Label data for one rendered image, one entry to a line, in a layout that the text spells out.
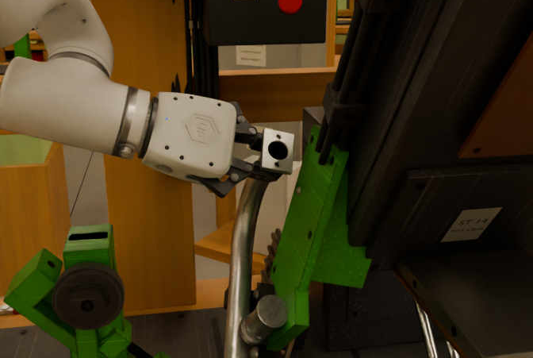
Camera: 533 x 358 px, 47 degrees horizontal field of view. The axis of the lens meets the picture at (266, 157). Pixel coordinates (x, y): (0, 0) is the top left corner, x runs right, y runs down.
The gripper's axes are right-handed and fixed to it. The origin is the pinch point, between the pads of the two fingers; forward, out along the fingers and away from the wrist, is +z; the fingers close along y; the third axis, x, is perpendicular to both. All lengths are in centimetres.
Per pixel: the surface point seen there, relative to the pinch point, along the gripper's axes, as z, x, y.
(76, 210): -14, 308, 106
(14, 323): -25, 49, -15
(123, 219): -12.6, 33.6, 1.0
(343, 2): 324, 622, 672
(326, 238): 6.0, -5.6, -11.4
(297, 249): 4.3, -1.4, -11.7
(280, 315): 3.4, 0.3, -19.3
